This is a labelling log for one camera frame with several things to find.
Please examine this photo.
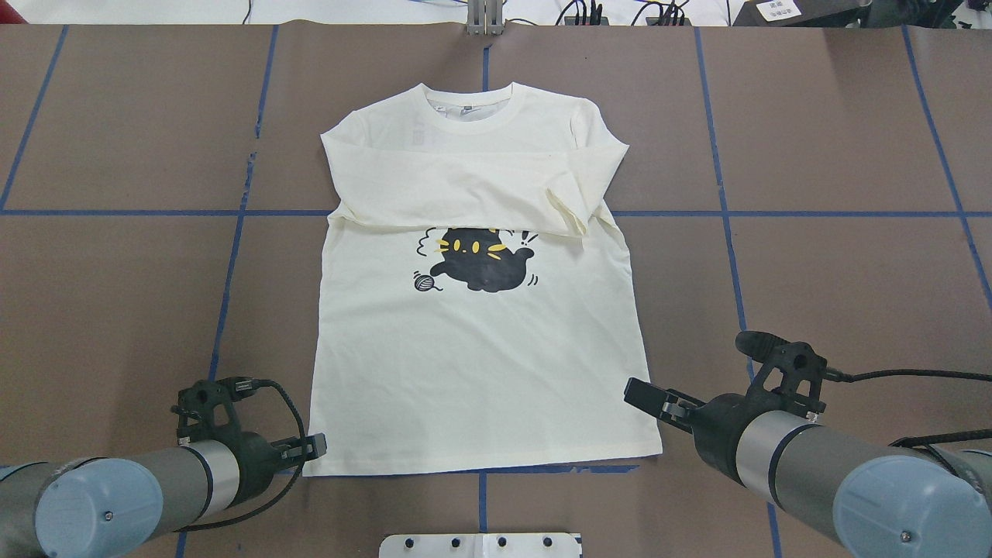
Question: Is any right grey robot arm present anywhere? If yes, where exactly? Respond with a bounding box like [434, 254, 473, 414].
[624, 377, 991, 557]

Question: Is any cream long-sleeve cat T-shirt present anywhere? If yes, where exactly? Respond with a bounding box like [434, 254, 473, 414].
[304, 84, 663, 477]

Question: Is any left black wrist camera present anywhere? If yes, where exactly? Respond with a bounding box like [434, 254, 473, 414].
[170, 377, 257, 449]

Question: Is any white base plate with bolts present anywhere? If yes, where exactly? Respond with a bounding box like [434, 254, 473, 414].
[378, 532, 584, 557]

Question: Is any black power strip with plugs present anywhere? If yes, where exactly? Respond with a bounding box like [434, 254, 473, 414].
[555, 1, 609, 27]

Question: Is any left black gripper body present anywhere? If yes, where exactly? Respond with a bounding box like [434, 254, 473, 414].
[226, 432, 284, 508]

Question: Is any dark box with white label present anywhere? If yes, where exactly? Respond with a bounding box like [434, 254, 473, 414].
[731, 1, 872, 28]

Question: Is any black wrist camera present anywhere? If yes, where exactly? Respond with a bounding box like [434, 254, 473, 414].
[170, 377, 257, 449]
[735, 331, 828, 419]

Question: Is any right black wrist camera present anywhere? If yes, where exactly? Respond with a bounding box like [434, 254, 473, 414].
[735, 331, 828, 419]

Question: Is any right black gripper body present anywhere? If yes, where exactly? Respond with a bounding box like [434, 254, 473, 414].
[687, 393, 780, 485]

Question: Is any aluminium frame post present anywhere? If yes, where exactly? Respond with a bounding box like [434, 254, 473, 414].
[464, 0, 505, 36]

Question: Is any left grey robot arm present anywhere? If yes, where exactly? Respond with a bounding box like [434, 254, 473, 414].
[1, 433, 327, 557]

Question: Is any black right camera cable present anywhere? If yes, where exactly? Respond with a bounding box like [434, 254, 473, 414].
[823, 366, 992, 450]

